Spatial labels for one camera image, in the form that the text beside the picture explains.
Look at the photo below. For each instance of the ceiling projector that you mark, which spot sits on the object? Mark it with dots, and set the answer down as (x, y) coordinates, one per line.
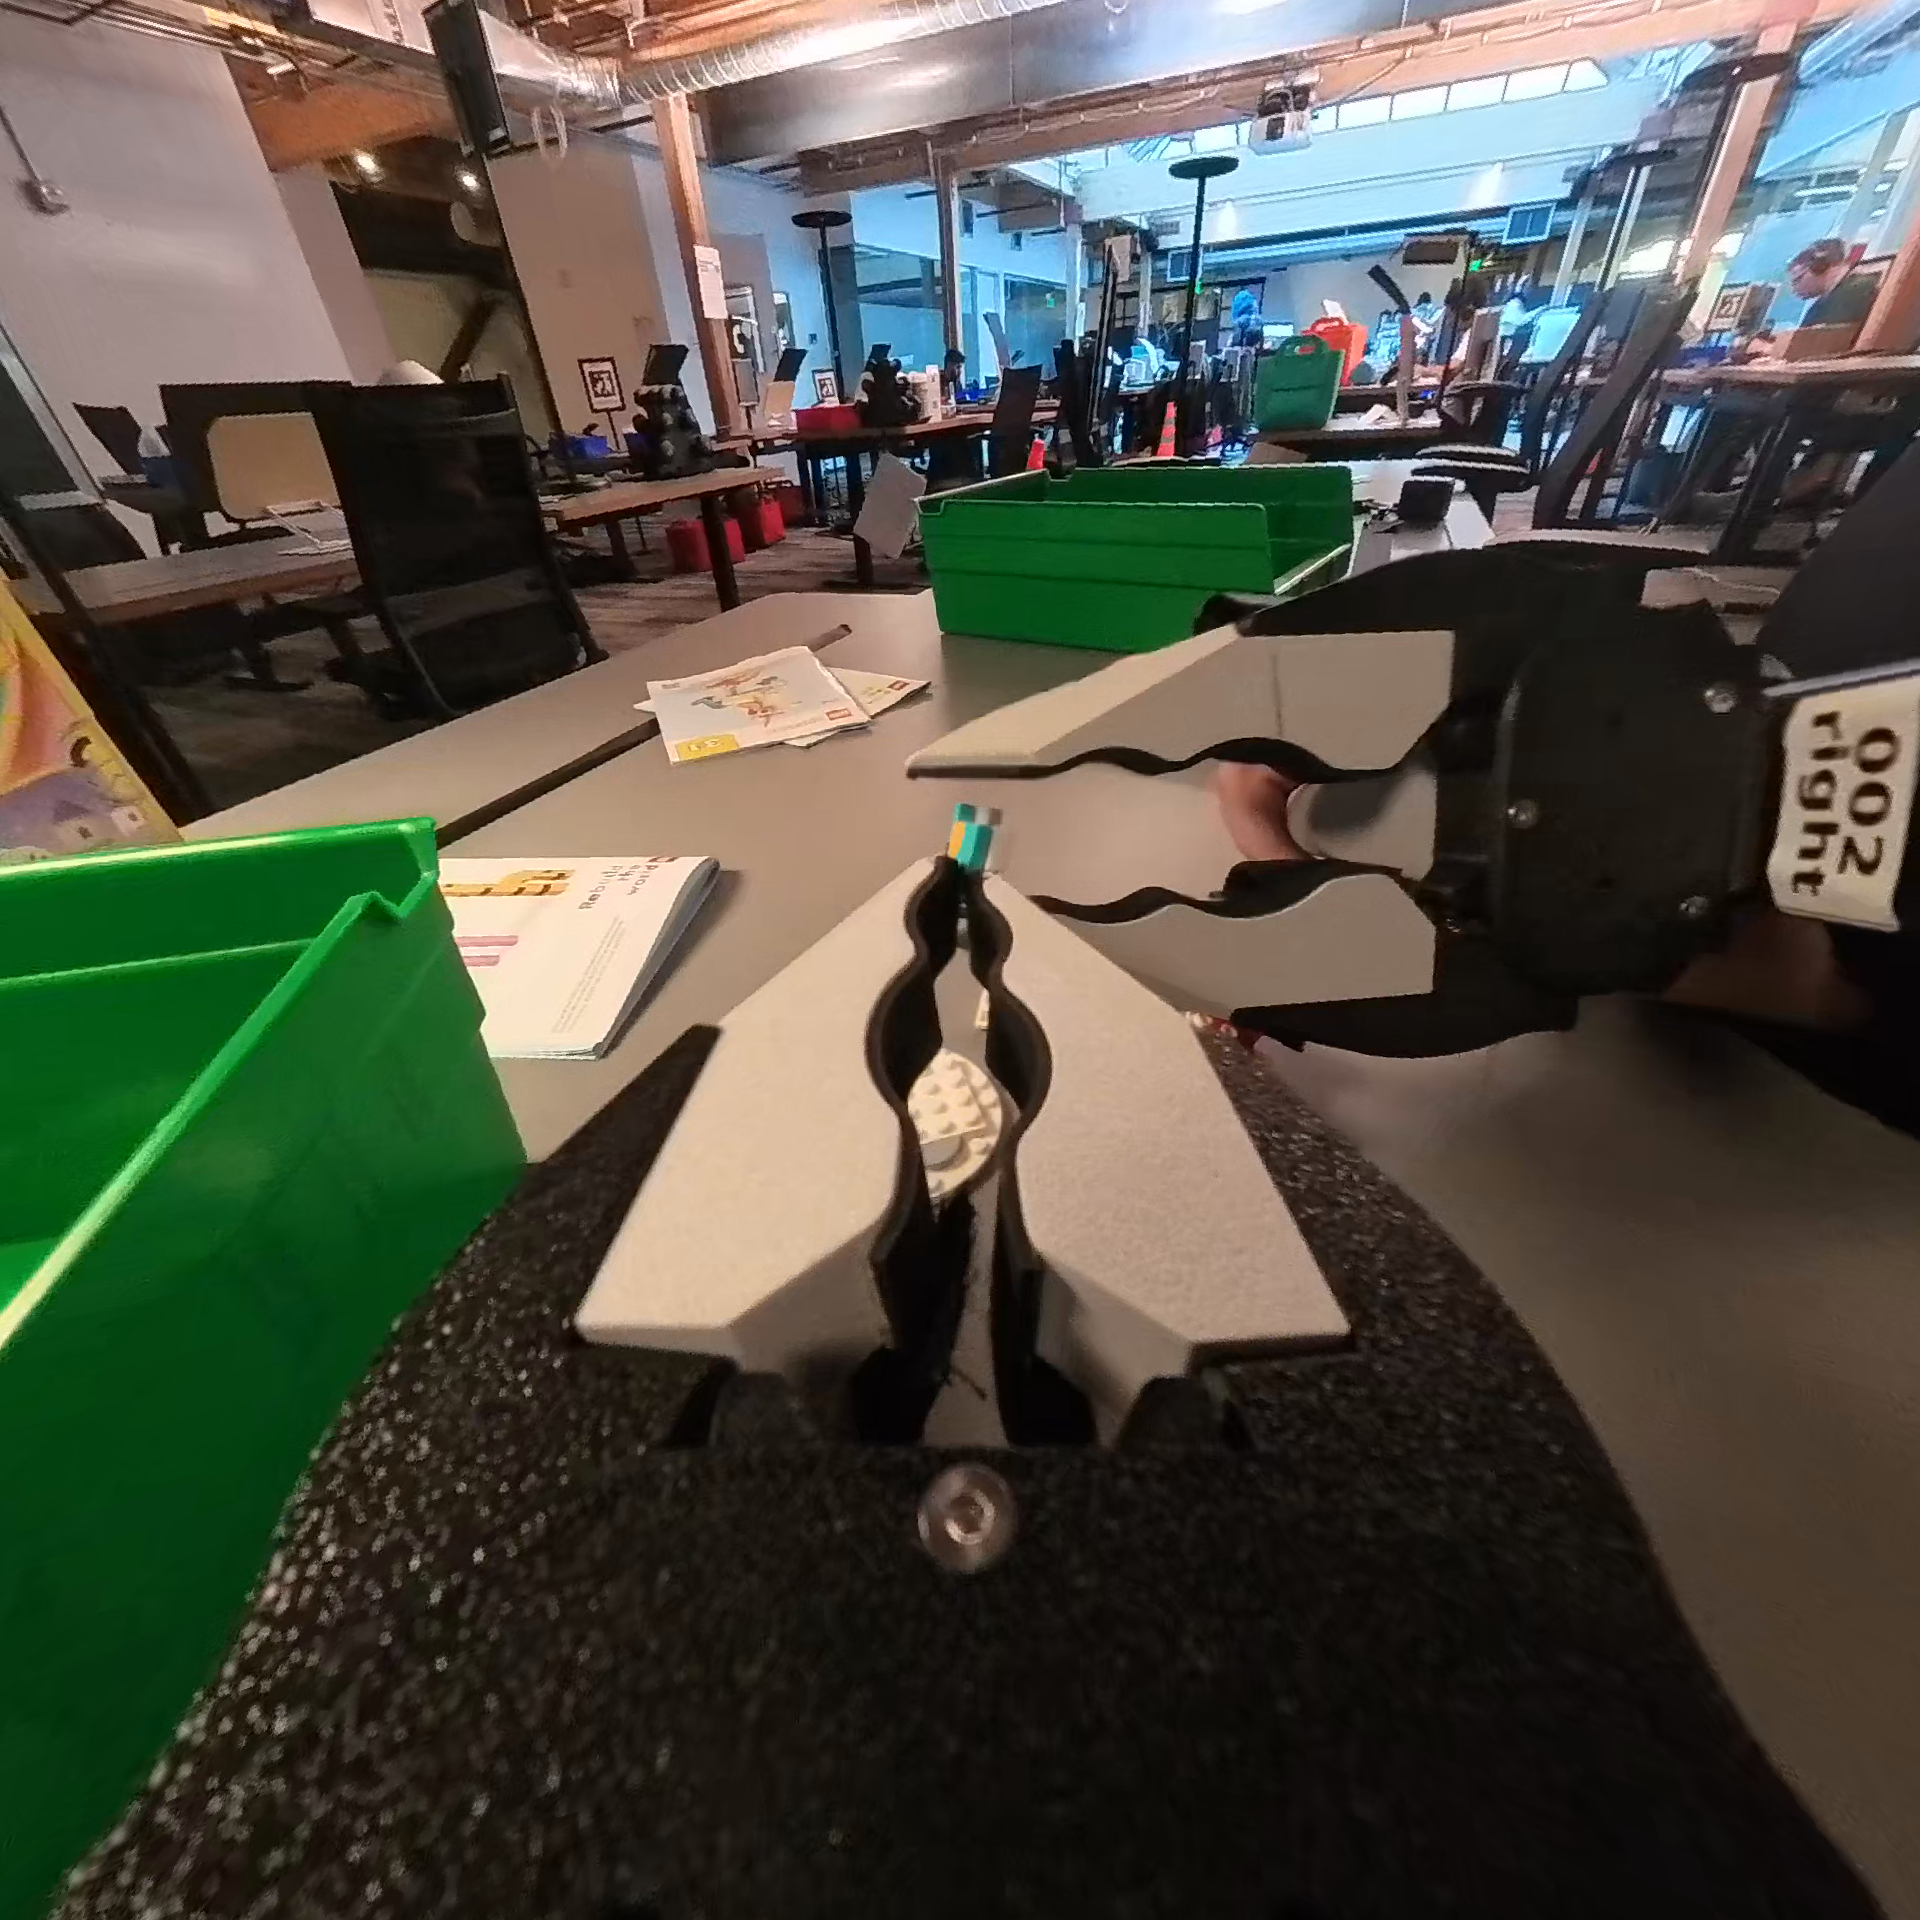
(1283, 123)

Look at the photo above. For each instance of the red container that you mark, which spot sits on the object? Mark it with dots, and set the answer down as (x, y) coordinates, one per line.
(693, 544)
(764, 516)

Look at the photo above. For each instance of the black floor lamp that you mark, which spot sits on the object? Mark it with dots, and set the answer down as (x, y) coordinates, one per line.
(1200, 271)
(822, 284)

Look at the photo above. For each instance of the small black cylinder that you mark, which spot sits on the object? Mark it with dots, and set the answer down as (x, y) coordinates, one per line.
(1434, 499)

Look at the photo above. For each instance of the black tiered stand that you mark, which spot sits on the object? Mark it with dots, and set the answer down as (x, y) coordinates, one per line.
(667, 427)
(885, 393)

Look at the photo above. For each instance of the colourful toy set box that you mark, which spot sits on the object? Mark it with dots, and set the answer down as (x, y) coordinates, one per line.
(59, 751)

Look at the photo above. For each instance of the black mesh office chair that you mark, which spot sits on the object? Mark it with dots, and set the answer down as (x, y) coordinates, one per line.
(435, 539)

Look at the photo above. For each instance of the folded instruction booklet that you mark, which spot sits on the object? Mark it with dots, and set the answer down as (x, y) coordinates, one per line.
(750, 697)
(897, 690)

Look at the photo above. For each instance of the long wooden desk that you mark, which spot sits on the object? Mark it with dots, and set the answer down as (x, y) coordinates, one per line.
(915, 431)

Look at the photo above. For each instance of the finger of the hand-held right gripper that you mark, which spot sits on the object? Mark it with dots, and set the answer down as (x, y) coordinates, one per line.
(1320, 944)
(1259, 690)

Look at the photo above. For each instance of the small teal brick assembly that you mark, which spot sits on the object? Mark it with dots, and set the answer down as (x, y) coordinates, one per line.
(969, 840)

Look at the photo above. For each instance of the green tote bag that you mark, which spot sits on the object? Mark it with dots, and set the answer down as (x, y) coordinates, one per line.
(1298, 386)

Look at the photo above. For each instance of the open instruction booklet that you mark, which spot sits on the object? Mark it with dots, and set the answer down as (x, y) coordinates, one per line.
(598, 961)

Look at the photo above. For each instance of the black wall monitor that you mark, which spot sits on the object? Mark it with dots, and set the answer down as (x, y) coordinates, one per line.
(464, 66)

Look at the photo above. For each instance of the person's right hand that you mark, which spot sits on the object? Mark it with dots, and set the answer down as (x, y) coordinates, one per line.
(1252, 810)

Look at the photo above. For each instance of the beige office chair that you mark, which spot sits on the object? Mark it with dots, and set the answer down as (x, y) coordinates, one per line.
(269, 464)

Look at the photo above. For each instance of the green plastic bin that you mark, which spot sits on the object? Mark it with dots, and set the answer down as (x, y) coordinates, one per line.
(1080, 586)
(180, 1200)

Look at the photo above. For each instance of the white round studded plate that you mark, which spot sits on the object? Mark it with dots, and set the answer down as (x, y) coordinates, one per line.
(954, 1119)

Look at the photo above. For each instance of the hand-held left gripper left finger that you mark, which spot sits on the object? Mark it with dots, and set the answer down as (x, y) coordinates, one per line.
(733, 1185)

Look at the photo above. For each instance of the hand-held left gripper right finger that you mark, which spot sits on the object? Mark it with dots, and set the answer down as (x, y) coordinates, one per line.
(1185, 1185)

